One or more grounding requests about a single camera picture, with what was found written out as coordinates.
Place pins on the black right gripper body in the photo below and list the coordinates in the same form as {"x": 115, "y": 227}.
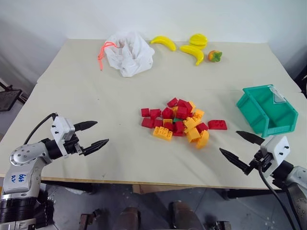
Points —
{"x": 262, "y": 161}

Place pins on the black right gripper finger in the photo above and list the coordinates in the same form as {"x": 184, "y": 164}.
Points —
{"x": 250, "y": 138}
{"x": 236, "y": 159}

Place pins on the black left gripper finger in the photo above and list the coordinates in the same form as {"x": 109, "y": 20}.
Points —
{"x": 85, "y": 125}
{"x": 96, "y": 145}

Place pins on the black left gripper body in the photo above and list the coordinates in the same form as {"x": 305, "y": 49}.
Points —
{"x": 72, "y": 147}

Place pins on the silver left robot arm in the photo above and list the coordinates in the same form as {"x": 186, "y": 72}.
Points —
{"x": 24, "y": 155}

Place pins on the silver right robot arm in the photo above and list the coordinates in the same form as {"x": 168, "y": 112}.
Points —
{"x": 298, "y": 176}

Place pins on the green plastic bin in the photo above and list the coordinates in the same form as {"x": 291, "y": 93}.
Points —
{"x": 261, "y": 115}

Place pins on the red plastic building brick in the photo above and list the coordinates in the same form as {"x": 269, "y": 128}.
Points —
{"x": 217, "y": 124}

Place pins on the rounded yellow toy block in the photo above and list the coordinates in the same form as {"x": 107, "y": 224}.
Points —
{"x": 203, "y": 141}

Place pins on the clear plastic label holder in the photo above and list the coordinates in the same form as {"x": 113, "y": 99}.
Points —
{"x": 277, "y": 97}

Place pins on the green toy block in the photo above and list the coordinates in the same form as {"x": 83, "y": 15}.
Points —
{"x": 177, "y": 119}

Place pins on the dark rounded shape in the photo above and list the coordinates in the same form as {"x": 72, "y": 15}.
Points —
{"x": 184, "y": 215}
{"x": 128, "y": 219}

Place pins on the dark equipment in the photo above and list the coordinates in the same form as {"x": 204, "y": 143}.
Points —
{"x": 302, "y": 81}

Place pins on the black metal stand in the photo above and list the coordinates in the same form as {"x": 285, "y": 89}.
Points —
{"x": 9, "y": 97}

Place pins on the white crumpled cloth bag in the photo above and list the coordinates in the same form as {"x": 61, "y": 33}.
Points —
{"x": 130, "y": 55}

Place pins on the orange toy fruit green leaf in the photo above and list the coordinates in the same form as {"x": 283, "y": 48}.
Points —
{"x": 214, "y": 56}

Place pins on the yellow toy banana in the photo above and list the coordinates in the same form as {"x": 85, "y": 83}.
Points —
{"x": 194, "y": 52}
{"x": 165, "y": 42}

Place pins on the yellow toy starfruit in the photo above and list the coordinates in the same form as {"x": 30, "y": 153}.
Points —
{"x": 198, "y": 40}

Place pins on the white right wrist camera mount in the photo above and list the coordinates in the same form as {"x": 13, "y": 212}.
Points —
{"x": 278, "y": 149}

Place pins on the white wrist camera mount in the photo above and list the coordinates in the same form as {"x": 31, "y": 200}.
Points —
{"x": 278, "y": 149}
{"x": 62, "y": 127}

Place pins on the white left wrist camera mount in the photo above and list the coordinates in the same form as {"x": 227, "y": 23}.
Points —
{"x": 62, "y": 127}

